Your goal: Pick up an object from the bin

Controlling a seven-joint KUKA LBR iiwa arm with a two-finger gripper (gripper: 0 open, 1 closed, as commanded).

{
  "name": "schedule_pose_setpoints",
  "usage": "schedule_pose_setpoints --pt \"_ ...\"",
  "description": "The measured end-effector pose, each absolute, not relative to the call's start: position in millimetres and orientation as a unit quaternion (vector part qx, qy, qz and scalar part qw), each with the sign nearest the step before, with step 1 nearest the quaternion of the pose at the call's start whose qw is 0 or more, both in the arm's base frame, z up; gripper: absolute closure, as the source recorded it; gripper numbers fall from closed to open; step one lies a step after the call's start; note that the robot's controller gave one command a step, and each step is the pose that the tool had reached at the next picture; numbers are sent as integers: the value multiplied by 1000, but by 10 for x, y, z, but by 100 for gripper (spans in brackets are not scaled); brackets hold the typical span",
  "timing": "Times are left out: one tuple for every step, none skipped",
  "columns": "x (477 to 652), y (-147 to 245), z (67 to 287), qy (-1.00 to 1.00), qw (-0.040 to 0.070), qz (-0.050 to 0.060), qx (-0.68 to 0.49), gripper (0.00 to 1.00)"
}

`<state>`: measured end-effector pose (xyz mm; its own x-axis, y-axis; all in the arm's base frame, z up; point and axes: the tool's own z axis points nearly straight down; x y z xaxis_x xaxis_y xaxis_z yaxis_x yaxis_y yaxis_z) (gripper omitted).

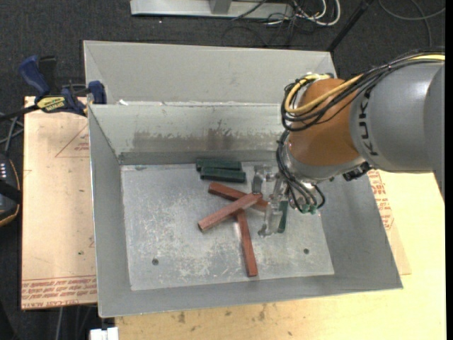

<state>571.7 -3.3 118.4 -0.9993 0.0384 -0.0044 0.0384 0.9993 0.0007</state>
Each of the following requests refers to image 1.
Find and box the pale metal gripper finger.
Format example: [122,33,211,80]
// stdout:
[251,164,275,195]
[258,180,286,238]

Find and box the dark green flat block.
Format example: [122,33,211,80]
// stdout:
[277,200,289,234]
[195,158,243,172]
[200,166,247,184]

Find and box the red-brown flat block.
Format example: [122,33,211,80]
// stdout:
[207,182,270,213]
[197,192,264,234]
[235,210,260,278]

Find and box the grey metal bin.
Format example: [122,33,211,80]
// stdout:
[83,40,404,319]

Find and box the brown cardboard board red print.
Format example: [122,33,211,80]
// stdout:
[21,95,413,312]

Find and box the black cylinder on white bracket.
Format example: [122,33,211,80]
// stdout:
[342,161,372,182]

